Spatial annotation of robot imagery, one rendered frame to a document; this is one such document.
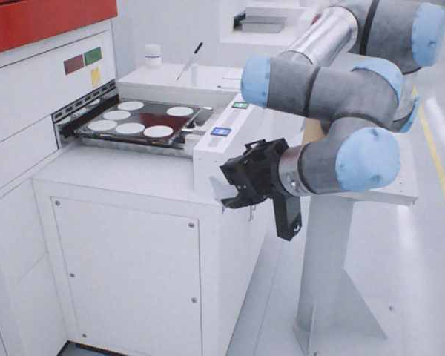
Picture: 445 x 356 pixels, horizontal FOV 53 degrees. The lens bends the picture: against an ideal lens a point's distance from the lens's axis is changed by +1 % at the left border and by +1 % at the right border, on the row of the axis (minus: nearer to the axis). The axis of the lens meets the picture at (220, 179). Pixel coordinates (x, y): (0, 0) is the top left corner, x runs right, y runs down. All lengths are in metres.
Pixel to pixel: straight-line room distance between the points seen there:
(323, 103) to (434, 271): 1.99
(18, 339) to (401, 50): 1.45
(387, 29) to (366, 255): 1.72
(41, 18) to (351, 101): 1.07
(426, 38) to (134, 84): 1.26
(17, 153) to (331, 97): 1.07
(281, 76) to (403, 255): 2.04
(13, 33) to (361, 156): 1.06
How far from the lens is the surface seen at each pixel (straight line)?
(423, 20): 0.98
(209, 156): 1.27
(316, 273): 1.81
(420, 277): 2.49
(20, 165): 1.50
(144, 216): 1.39
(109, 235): 1.49
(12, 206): 1.50
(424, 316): 2.28
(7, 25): 1.36
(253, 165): 0.68
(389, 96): 0.63
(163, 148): 1.56
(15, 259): 1.56
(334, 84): 0.63
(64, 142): 1.65
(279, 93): 0.64
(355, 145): 0.55
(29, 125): 1.52
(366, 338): 2.07
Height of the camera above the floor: 1.49
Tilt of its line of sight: 29 degrees down
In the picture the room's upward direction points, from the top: straight up
